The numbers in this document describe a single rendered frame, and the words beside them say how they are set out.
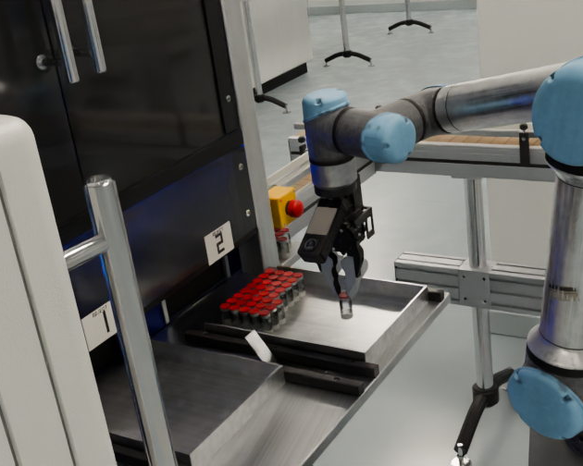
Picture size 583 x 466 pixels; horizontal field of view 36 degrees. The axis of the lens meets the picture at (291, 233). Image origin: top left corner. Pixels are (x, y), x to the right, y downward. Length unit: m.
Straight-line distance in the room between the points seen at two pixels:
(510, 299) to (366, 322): 0.99
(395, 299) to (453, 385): 1.38
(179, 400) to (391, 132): 0.58
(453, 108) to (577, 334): 0.39
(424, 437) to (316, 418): 1.46
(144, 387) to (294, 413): 0.71
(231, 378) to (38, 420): 0.91
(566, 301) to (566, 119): 0.26
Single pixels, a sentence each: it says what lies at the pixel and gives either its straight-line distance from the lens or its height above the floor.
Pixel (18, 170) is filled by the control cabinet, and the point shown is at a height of 1.52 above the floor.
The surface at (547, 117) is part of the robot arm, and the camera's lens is 1.11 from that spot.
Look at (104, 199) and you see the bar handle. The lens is 0.70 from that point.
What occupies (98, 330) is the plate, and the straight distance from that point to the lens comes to 1.53.
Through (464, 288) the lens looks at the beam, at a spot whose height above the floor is 0.49.
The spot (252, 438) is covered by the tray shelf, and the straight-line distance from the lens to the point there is 1.42.
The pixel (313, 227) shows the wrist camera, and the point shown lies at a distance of 1.46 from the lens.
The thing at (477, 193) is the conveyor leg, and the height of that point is 0.78.
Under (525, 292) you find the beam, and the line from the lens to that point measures 2.59.
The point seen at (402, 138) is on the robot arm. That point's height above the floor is 1.29.
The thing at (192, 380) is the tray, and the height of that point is 0.88.
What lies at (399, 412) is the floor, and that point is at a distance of 2.99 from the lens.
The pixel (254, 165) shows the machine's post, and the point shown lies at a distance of 1.85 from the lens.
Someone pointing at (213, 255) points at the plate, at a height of 1.00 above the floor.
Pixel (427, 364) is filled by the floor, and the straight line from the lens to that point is 3.23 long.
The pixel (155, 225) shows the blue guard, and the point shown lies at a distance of 1.61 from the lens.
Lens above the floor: 1.68
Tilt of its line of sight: 22 degrees down
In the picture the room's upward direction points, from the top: 8 degrees counter-clockwise
